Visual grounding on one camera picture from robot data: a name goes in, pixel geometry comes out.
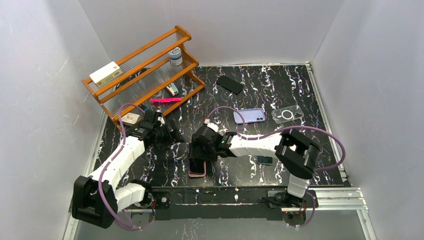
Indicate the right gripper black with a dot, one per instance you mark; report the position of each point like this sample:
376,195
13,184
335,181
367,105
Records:
197,153

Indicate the white blue round jar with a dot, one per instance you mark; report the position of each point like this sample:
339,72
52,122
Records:
175,56

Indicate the orange wooden shelf rack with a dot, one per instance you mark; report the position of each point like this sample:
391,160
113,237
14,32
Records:
145,72

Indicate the black phone case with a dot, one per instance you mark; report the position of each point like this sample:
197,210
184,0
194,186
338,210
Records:
230,84

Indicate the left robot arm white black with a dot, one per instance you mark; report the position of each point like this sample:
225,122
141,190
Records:
97,199

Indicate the lilac phone case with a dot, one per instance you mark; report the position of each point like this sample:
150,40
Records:
252,115

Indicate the dark teal phone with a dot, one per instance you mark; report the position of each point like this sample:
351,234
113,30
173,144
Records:
264,160

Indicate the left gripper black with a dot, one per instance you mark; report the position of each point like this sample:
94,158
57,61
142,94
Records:
170,135

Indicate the white cardboard box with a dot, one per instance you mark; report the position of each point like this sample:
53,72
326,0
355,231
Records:
106,74

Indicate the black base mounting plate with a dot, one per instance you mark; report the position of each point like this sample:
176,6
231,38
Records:
229,202

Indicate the purple phone black screen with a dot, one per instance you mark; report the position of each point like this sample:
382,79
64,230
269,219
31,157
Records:
196,167

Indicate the pink phone case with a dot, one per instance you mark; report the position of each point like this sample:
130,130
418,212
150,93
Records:
197,175

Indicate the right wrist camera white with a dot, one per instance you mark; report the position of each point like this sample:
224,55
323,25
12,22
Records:
211,125

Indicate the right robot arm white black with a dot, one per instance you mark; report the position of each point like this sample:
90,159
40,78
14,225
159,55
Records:
297,153

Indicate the white teal stapler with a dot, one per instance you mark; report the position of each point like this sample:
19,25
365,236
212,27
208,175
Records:
172,89

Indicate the beige staples box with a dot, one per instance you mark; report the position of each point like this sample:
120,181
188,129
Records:
130,119

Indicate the clear magsafe phone case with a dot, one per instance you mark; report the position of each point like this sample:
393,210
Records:
287,114

